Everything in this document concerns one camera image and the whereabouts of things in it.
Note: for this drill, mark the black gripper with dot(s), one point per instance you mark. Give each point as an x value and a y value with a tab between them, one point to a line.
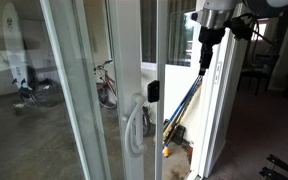
211	35

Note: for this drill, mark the sliding screen door white frame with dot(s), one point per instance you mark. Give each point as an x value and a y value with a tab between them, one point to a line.
161	133

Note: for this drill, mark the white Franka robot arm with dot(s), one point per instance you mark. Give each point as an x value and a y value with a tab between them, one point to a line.
217	18

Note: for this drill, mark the white latch strike plate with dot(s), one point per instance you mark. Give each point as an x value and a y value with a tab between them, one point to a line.
218	71

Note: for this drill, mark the window with dark blinds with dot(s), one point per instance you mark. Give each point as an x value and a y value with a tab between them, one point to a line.
177	33

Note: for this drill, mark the blue long pole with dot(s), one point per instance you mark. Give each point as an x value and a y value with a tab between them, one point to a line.
185	98

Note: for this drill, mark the dark wooden chair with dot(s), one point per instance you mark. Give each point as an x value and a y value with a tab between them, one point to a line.
259	71

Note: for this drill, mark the bright distant window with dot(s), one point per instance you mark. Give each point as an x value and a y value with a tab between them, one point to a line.
259	31

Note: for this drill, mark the black dustpan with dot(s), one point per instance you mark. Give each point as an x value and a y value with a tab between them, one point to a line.
180	135

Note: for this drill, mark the black tire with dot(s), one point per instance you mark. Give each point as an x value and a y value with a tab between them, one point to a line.
146	120

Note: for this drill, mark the red small container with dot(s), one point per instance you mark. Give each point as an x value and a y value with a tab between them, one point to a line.
190	148

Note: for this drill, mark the orange bottle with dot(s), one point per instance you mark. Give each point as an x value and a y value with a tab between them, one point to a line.
166	151

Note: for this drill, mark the red bicycle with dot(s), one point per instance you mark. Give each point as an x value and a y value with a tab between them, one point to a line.
106	85

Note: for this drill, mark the orange black spring clamp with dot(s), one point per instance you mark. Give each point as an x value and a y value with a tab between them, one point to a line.
284	165
270	174

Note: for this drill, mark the white surfboard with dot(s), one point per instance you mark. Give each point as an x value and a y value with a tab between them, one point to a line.
14	43

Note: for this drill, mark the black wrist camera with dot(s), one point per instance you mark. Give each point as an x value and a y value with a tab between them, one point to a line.
241	28

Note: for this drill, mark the white door frame with track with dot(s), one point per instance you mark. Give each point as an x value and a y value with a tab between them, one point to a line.
214	126

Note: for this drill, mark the glass sliding door white frame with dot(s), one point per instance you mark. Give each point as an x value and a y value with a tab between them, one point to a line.
127	50

